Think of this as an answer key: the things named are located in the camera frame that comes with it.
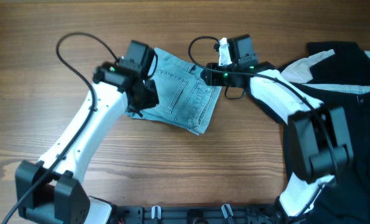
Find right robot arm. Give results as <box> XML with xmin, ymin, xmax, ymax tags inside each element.
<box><xmin>201</xmin><ymin>34</ymin><xmax>353</xmax><ymax>223</ymax></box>

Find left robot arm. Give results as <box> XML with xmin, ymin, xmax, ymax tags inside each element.
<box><xmin>14</xmin><ymin>40</ymin><xmax>159</xmax><ymax>223</ymax></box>

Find right black cable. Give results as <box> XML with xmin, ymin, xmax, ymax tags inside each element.
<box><xmin>187</xmin><ymin>35</ymin><xmax>340</xmax><ymax>215</ymax></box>

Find light blue denim jeans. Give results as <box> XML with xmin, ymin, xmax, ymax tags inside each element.
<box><xmin>126</xmin><ymin>48</ymin><xmax>221</xmax><ymax>135</ymax></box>

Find left black cable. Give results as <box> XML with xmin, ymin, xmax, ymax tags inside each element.
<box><xmin>1</xmin><ymin>32</ymin><xmax>120</xmax><ymax>224</ymax></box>

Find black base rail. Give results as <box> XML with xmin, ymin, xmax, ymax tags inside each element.
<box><xmin>108</xmin><ymin>203</ymin><xmax>284</xmax><ymax>224</ymax></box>

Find black and white shirt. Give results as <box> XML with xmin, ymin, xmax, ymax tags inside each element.
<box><xmin>248</xmin><ymin>41</ymin><xmax>370</xmax><ymax>123</ymax></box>

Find black cable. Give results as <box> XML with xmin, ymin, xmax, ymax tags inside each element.
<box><xmin>187</xmin><ymin>35</ymin><xmax>340</xmax><ymax>215</ymax></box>
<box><xmin>1</xmin><ymin>32</ymin><xmax>120</xmax><ymax>224</ymax></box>

